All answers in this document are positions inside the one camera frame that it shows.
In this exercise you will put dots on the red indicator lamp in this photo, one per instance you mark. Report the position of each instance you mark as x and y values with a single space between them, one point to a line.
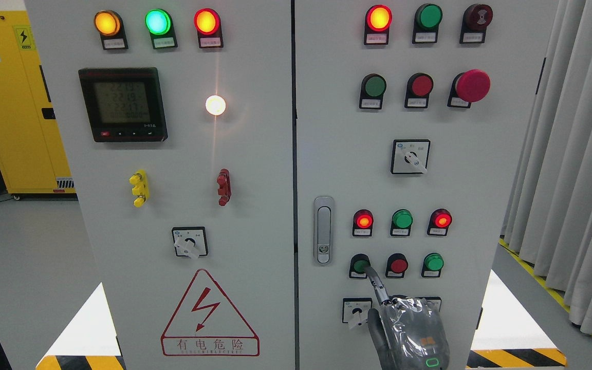
363 221
439 223

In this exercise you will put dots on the lower left red indicator lamp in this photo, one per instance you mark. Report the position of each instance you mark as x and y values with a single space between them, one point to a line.
363 221

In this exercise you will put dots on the upper right rotary selector switch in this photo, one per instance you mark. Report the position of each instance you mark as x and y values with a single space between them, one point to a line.
410 157

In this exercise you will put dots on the grey cabinet door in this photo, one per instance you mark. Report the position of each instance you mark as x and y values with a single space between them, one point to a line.
345 152
250 239

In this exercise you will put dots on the green indicator lamp top right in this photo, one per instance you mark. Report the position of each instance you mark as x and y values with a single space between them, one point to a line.
426 24

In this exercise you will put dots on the yellow indicator lamp top left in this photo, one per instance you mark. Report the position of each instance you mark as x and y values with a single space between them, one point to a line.
111 29

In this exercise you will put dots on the yellow safety cabinet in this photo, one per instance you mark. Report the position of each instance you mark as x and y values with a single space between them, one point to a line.
32 155

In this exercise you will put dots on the right grey cabinet door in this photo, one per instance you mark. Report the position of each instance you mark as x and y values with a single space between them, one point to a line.
345 152

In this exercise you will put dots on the white lit indicator lamp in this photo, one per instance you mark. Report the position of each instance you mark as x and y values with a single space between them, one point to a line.
215 105

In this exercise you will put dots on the red push button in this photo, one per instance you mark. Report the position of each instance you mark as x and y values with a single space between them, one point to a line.
418 89
396 266

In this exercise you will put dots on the red emergency stop mushroom button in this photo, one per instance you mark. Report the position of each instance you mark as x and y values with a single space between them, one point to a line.
468 87

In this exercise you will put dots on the grey curtain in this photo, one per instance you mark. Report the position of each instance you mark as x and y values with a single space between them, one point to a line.
549 216

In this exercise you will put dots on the upper red push button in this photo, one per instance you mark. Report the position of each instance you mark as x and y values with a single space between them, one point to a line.
418 89

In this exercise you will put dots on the left grey cabinet door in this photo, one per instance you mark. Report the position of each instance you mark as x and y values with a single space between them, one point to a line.
250 239

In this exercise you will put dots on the red electric hazard warning sticker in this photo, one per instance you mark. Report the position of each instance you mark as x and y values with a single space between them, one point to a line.
207 323

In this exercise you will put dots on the lower right green push button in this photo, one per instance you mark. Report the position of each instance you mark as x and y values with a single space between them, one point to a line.
432 265

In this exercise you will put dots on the dark red buzzer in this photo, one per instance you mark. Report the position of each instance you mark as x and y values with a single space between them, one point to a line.
475 21

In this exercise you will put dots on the upper green push button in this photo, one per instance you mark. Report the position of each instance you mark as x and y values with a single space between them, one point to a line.
372 90

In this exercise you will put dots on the grey cabinet door handle lock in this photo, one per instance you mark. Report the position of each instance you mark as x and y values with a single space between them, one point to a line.
323 229

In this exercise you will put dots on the lit green indicator lamp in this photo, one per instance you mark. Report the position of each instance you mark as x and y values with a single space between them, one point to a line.
161 28

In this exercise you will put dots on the yellow terminal connector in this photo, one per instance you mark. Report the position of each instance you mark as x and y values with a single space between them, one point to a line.
140 187

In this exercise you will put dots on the red terminal connector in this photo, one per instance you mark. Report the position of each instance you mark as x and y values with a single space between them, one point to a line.
224 191

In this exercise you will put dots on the lower right red indicator lamp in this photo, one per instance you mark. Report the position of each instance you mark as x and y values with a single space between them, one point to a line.
439 223

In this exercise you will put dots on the bottom white rotary selector switch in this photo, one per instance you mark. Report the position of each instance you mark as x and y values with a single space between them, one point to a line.
355 312

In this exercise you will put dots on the red indicator lamp right door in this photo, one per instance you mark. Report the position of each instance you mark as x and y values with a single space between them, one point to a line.
378 20

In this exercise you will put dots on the red indicator lamp door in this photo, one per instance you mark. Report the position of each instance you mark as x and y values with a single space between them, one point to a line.
378 20
207 23

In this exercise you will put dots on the left door rotary selector switch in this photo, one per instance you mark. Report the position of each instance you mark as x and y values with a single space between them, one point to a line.
190 242

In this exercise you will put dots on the green push button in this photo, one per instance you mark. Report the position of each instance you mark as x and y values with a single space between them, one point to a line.
432 265
372 90

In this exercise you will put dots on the black digital power meter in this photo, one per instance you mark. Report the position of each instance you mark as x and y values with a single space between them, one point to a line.
124 104

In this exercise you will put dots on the red indicator lamp left door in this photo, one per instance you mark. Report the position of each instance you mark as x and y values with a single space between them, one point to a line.
207 23

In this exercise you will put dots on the bottom black knob selector switch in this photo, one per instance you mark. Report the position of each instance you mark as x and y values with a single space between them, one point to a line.
435 301

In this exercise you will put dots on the lower green indicator lamp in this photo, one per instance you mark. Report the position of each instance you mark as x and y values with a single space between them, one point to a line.
402 221

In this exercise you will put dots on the lower red push button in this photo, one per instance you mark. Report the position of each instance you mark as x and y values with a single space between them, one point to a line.
396 266

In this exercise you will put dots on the green start button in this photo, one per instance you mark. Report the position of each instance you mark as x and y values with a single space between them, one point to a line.
357 266

